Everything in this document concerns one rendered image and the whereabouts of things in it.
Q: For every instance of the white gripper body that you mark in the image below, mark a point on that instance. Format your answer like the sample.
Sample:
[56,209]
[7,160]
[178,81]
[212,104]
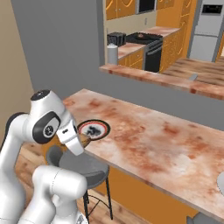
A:
[73,143]

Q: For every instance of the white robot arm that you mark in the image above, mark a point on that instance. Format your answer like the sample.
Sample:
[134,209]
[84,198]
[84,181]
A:
[17,175]

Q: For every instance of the brown chicken drumstick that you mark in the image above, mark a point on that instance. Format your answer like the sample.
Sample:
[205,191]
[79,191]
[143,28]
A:
[85,141]

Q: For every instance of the red-rimmed black patterned plate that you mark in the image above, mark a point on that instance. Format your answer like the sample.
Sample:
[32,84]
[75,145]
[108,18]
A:
[96,129]

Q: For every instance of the orange dining counter base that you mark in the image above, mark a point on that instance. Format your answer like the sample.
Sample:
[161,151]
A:
[140,198]

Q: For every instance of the pale grey plate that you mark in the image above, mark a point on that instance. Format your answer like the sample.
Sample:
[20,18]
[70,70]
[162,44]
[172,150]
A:
[221,183]

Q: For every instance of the grey round bar stool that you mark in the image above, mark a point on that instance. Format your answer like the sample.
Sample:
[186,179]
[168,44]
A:
[84,169]
[205,219]

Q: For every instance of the white grey cylinder canister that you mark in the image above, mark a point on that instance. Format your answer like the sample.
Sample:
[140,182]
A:
[112,54]

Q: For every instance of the orange base cupboards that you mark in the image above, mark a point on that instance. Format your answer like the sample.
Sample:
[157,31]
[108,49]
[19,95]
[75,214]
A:
[132,59]

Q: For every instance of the black stove with oven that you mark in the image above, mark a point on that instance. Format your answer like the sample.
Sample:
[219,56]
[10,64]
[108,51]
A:
[151,55]

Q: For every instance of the orange cupboard run with tall unit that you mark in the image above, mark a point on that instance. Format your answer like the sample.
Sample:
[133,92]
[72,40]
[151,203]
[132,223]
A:
[175,40]

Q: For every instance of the black microwave oven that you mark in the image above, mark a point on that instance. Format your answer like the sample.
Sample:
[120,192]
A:
[146,5]

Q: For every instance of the grey fridge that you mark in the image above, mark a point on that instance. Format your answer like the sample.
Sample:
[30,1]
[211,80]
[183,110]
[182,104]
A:
[207,32]

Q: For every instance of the orange wall cupboards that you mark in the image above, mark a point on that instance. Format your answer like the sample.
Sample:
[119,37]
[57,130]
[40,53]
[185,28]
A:
[121,8]

